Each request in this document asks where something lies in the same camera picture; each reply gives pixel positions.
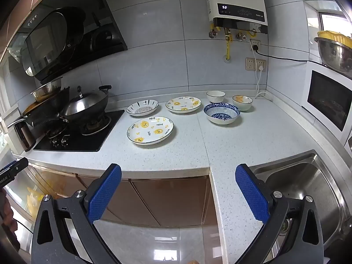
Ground large black wok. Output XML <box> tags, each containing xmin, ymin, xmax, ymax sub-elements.
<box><xmin>7</xmin><ymin>86</ymin><xmax>70</xmax><ymax>130</ymax></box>

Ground white microwave oven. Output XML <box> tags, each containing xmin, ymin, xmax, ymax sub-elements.
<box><xmin>301</xmin><ymin>60</ymin><xmax>352</xmax><ymax>146</ymax></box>

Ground blue and white floral bowl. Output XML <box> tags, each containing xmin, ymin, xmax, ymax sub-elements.
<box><xmin>203</xmin><ymin>102</ymin><xmax>241</xmax><ymax>125</ymax></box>

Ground window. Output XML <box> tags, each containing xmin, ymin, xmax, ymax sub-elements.
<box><xmin>319</xmin><ymin>11</ymin><xmax>352</xmax><ymax>40</ymax></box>

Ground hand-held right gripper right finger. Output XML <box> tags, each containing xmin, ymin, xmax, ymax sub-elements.
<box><xmin>235</xmin><ymin>163</ymin><xmax>325</xmax><ymax>264</ymax></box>

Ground black glass range hood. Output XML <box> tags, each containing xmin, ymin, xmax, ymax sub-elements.
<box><xmin>0</xmin><ymin>0</ymin><xmax>128</xmax><ymax>84</ymax></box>

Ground person's left hand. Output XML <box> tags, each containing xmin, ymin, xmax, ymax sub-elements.
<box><xmin>0</xmin><ymin>190</ymin><xmax>18</xmax><ymax>253</ymax></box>

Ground black power cable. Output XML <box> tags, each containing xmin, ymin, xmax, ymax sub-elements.
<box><xmin>253</xmin><ymin>44</ymin><xmax>325</xmax><ymax>67</ymax></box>

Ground white power cable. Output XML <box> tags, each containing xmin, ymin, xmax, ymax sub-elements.
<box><xmin>254</xmin><ymin>64</ymin><xmax>271</xmax><ymax>99</ymax></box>

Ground pale bowl with orange flowers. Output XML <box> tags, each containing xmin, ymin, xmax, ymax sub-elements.
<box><xmin>232</xmin><ymin>95</ymin><xmax>253</xmax><ymax>112</ymax></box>

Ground white plate with dark stripes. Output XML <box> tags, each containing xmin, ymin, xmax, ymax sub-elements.
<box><xmin>126</xmin><ymin>99</ymin><xmax>159</xmax><ymax>116</ymax></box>

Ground white bowl with dark rim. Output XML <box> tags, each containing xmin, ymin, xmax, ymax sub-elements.
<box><xmin>206</xmin><ymin>90</ymin><xmax>226</xmax><ymax>103</ymax></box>

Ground yellow plastic colander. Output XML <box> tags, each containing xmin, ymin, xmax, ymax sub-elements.
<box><xmin>317</xmin><ymin>30</ymin><xmax>352</xmax><ymax>46</ymax></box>

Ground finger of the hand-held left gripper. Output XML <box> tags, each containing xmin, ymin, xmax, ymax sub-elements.
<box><xmin>5</xmin><ymin>157</ymin><xmax>29</xmax><ymax>178</ymax></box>

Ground stainless steel basin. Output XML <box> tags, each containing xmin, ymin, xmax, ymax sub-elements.
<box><xmin>313</xmin><ymin>37</ymin><xmax>352</xmax><ymax>70</ymax></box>

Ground brown lower cabinets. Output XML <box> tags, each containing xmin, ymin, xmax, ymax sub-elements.
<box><xmin>27</xmin><ymin>165</ymin><xmax>218</xmax><ymax>227</ymax></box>

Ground black wok with long handle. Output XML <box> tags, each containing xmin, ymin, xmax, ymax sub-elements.
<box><xmin>59</xmin><ymin>85</ymin><xmax>112</xmax><ymax>123</ymax></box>

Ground stainless steel bowl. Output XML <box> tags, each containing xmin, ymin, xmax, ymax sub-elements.
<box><xmin>30</xmin><ymin>77</ymin><xmax>63</xmax><ymax>102</ymax></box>

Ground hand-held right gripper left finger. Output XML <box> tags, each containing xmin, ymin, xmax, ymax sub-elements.
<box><xmin>30</xmin><ymin>163</ymin><xmax>123</xmax><ymax>264</ymax></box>

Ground black glass gas stove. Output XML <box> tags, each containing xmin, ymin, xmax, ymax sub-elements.
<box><xmin>33</xmin><ymin>109</ymin><xmax>125</xmax><ymax>152</ymax></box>

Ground stainless steel sink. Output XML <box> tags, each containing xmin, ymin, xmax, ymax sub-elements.
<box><xmin>251</xmin><ymin>150</ymin><xmax>348</xmax><ymax>256</ymax></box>

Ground yellow gas hose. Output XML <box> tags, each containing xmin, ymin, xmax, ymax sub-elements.
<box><xmin>224</xmin><ymin>34</ymin><xmax>233</xmax><ymax>61</ymax></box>

